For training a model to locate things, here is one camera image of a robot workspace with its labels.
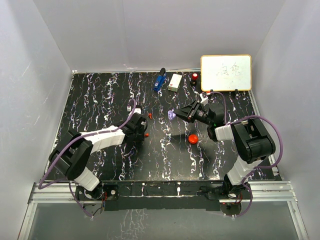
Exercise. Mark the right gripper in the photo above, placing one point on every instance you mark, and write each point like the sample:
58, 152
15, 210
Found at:
188, 112

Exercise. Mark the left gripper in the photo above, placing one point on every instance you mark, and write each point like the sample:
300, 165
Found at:
140, 137

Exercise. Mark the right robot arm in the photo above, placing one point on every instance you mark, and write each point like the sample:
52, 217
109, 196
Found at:
252, 141

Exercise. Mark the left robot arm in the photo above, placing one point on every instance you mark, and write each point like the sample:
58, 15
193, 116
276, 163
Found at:
72, 164

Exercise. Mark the white and green box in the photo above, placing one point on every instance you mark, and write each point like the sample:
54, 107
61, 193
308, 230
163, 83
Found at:
174, 82

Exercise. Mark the red button device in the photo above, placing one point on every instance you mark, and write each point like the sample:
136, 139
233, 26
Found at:
194, 79

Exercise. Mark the blue stapler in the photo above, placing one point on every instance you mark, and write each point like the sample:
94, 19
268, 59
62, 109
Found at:
160, 79

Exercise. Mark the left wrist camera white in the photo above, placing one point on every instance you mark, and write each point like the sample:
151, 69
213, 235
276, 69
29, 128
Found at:
133, 110

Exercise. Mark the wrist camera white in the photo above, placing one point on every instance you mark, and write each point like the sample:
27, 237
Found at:
204, 98
133, 110

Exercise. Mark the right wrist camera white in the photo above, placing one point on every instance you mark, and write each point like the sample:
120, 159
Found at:
204, 98

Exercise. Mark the white whiteboard with wooden frame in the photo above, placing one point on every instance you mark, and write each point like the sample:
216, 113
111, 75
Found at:
226, 73

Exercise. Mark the aluminium frame rail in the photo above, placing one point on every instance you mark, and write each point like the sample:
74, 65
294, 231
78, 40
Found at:
262, 191

